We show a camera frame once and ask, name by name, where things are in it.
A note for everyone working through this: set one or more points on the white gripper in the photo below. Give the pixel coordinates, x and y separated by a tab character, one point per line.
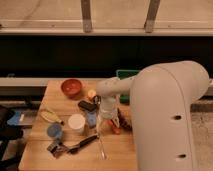
108	110

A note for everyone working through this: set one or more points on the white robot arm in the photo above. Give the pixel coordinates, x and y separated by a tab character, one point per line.
160	99

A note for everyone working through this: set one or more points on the white paper cup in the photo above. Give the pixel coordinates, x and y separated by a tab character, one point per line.
77	123

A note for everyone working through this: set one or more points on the dark grape bunch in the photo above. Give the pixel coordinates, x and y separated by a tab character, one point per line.
123	122

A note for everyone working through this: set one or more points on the dark round small object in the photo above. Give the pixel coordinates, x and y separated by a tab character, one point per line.
97	100

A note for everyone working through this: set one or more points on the black rectangular block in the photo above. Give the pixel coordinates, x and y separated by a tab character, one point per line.
84	105

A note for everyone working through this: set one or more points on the small orange fruit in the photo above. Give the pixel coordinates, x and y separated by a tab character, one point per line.
91	94

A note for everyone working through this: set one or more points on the metal spoon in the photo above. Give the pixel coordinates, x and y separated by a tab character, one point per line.
103	154

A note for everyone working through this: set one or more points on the green plastic tray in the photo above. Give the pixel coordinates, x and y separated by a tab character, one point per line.
125	79

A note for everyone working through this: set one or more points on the red bowl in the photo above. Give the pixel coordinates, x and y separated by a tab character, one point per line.
71	87

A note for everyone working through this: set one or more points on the blue round lid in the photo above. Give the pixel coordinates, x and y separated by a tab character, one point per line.
54	131

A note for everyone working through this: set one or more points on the metal clip tool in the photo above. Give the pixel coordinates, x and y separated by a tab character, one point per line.
57	148

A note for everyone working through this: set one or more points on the yellow banana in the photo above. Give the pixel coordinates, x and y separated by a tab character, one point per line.
50	116

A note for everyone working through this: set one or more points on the black chair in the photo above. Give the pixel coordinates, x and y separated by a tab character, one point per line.
7	133

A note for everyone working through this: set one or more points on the black handled tool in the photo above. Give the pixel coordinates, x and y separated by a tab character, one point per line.
75	148

